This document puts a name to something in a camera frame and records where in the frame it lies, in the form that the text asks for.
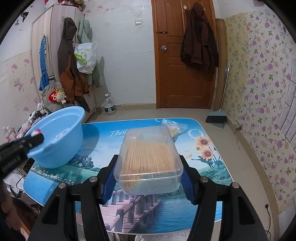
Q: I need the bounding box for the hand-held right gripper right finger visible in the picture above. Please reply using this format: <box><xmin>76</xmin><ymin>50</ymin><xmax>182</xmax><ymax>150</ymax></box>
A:
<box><xmin>178</xmin><ymin>154</ymin><xmax>269</xmax><ymax>241</ymax></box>

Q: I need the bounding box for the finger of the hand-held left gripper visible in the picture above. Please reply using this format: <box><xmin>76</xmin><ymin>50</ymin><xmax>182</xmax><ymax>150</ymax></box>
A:
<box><xmin>23</xmin><ymin>134</ymin><xmax>45</xmax><ymax>151</ymax></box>

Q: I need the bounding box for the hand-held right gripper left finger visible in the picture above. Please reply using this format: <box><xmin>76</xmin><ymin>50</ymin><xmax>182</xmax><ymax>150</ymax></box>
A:
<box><xmin>28</xmin><ymin>154</ymin><xmax>119</xmax><ymax>241</ymax></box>

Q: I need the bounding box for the light blue plastic basin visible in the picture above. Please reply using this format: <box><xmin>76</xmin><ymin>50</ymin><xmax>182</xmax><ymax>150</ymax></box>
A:
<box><xmin>24</xmin><ymin>106</ymin><xmax>85</xmax><ymax>169</ymax></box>

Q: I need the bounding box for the clear toothpick box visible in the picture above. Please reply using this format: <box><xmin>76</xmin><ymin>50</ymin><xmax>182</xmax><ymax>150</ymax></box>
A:
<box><xmin>113</xmin><ymin>126</ymin><xmax>184</xmax><ymax>195</ymax></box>

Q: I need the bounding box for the pile of small packets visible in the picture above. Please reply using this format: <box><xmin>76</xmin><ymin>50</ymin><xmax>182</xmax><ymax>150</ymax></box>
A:
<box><xmin>16</xmin><ymin>110</ymin><xmax>50</xmax><ymax>139</ymax></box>

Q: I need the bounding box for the scenery print table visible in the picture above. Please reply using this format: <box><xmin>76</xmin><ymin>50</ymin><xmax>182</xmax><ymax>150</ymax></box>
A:
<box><xmin>23</xmin><ymin>118</ymin><xmax>233</xmax><ymax>234</ymax></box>

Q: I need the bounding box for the yellow-haired plush doll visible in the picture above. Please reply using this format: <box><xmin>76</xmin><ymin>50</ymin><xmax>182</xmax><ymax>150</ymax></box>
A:
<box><xmin>55</xmin><ymin>89</ymin><xmax>67</xmax><ymax>104</ymax></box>

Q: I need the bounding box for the clear bag of cotton swabs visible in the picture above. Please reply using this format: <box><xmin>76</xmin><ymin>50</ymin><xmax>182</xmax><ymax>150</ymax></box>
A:
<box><xmin>162</xmin><ymin>119</ymin><xmax>188</xmax><ymax>139</ymax></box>

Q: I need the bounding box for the brown and orange jacket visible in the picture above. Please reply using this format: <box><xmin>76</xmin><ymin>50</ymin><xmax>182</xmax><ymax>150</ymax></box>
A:
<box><xmin>57</xmin><ymin>17</ymin><xmax>90</xmax><ymax>113</ymax></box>

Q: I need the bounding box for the large clear water bottle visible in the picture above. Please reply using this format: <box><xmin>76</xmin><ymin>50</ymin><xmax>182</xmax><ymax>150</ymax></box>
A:
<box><xmin>104</xmin><ymin>93</ymin><xmax>116</xmax><ymax>116</ymax></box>

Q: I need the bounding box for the white and green plastic bag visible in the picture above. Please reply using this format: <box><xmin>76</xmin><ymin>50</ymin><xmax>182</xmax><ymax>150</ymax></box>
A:
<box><xmin>74</xmin><ymin>42</ymin><xmax>97</xmax><ymax>75</ymax></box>

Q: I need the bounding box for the tan leaning board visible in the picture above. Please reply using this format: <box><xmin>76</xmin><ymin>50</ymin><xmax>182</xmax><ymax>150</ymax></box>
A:
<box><xmin>216</xmin><ymin>18</ymin><xmax>229</xmax><ymax>109</ymax></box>

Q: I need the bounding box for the brown wooden door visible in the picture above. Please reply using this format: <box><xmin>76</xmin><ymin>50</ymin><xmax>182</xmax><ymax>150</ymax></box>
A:
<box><xmin>151</xmin><ymin>0</ymin><xmax>218</xmax><ymax>109</ymax></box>

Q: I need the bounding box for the pale green garment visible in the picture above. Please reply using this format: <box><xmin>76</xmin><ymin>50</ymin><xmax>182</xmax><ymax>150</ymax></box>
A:
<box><xmin>77</xmin><ymin>18</ymin><xmax>104</xmax><ymax>88</ymax></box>

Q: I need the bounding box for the dark brown jacket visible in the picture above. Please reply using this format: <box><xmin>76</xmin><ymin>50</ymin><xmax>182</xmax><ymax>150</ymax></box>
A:
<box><xmin>180</xmin><ymin>2</ymin><xmax>219</xmax><ymax>75</ymax></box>

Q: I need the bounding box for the broom with metal handle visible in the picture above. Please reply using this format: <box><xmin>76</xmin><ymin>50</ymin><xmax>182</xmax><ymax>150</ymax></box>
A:
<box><xmin>206</xmin><ymin>60</ymin><xmax>232</xmax><ymax>124</ymax></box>

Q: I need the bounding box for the grey bag with blue strap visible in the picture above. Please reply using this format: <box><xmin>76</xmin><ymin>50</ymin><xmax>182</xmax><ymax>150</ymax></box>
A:
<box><xmin>38</xmin><ymin>34</ymin><xmax>65</xmax><ymax>113</ymax></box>

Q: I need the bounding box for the black power cord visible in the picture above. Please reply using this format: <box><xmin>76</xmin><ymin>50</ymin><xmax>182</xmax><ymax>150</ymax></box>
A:
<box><xmin>262</xmin><ymin>203</ymin><xmax>273</xmax><ymax>239</ymax></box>

